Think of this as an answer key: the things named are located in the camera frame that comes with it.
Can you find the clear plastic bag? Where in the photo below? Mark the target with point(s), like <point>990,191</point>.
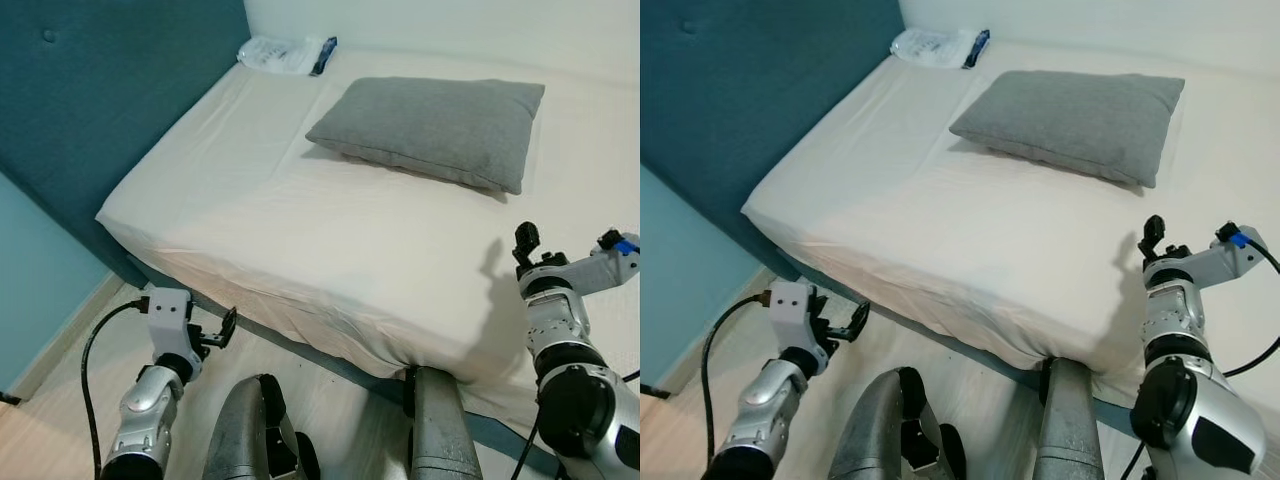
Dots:
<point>925,47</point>
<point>272,54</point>

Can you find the grey robot leg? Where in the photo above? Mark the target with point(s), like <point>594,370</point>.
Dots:
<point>890,430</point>
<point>250,430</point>
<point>1070,425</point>
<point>440,430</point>

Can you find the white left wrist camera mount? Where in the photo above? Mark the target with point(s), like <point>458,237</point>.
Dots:
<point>790,305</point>
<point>168,312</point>

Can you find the grey robot right leg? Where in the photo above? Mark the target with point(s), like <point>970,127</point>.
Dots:
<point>440,430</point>
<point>1070,425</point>

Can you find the grey rectangular pillow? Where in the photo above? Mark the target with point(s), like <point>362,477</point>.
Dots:
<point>430,125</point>
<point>1075,120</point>

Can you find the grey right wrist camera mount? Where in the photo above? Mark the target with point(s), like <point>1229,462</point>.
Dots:
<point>585,270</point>
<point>1205,262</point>

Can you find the bed with white sheet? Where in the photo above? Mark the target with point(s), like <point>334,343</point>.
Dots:
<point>960,230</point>
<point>330,240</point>

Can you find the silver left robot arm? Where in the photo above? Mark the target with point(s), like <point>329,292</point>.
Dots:
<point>145,415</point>
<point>765,410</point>

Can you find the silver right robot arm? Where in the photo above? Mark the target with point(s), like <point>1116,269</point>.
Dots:
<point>585,410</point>
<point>1195,400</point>

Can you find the light wooden baseboard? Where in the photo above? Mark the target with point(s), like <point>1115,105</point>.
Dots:
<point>705,330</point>
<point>70,345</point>

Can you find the grey robot left leg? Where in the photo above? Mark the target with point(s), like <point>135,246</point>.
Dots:
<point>250,430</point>
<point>890,430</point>

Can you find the teal padded headboard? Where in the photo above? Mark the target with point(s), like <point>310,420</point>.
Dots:
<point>100,100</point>
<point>760,90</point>

